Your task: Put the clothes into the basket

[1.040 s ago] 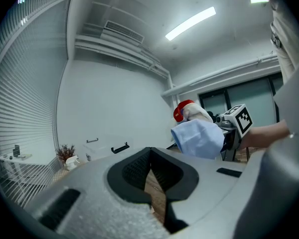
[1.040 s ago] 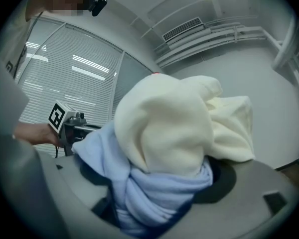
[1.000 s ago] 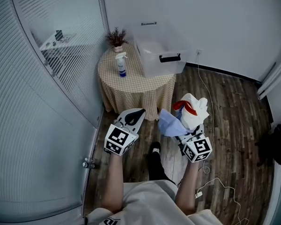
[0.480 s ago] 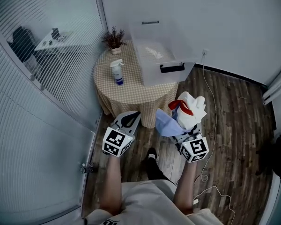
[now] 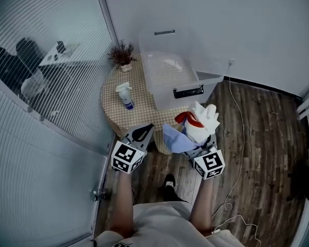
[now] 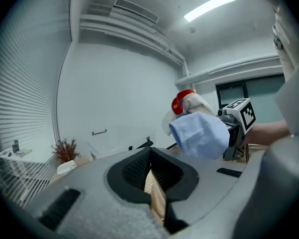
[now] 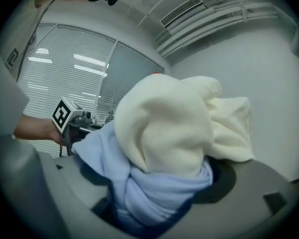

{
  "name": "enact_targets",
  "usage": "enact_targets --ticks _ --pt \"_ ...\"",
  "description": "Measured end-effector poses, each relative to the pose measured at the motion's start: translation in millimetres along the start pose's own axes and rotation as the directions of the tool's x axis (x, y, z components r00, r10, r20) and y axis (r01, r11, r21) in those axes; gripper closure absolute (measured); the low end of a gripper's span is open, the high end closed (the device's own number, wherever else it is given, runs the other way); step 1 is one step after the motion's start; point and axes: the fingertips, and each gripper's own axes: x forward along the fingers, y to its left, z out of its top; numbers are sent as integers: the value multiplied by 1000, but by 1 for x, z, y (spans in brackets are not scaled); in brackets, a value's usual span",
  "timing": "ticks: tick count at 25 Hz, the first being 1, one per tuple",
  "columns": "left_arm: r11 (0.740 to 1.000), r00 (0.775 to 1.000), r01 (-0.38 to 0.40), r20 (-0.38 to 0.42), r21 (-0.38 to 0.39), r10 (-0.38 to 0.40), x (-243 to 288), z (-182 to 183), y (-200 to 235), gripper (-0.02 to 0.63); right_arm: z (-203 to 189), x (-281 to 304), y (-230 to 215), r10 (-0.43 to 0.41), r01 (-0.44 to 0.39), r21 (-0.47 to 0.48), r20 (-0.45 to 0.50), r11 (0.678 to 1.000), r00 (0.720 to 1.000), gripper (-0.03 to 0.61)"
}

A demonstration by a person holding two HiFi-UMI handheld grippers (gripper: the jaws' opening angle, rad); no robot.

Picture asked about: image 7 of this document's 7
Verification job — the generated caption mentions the white air conditioner vent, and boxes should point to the white air conditioner vent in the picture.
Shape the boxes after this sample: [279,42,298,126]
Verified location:
[159,0,205,27]

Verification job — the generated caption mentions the black head camera cable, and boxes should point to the black head camera cable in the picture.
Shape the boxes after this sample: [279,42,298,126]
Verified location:
[16,0,56,81]

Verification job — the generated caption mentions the light blue clothes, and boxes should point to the light blue clothes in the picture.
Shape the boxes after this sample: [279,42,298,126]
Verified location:
[71,120,214,235]

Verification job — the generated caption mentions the white venetian blinds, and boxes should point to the white venetian blinds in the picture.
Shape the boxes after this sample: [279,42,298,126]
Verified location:
[16,22,165,159]

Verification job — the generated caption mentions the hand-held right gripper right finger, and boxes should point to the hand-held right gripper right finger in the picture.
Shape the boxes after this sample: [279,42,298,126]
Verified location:
[192,158,238,204]

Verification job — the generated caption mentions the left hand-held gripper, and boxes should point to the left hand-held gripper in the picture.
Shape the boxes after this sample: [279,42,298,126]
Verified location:
[51,96,95,157]

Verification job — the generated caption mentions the cream clothes with red trim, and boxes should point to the cream clothes with red trim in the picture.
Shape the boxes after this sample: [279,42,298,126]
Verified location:
[114,72,256,175]

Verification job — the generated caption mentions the person's light grey shirt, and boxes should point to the person's light grey shirt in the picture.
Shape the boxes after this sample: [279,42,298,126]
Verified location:
[0,0,56,139]

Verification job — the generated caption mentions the white ceiling pipes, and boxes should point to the white ceiling pipes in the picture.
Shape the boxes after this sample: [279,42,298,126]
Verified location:
[155,0,298,58]

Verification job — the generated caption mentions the person's left forearm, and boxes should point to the person's left forearm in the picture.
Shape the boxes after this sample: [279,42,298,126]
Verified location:
[13,113,63,144]

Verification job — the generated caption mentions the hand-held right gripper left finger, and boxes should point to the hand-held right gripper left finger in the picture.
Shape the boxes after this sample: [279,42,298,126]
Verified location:
[79,162,113,188]

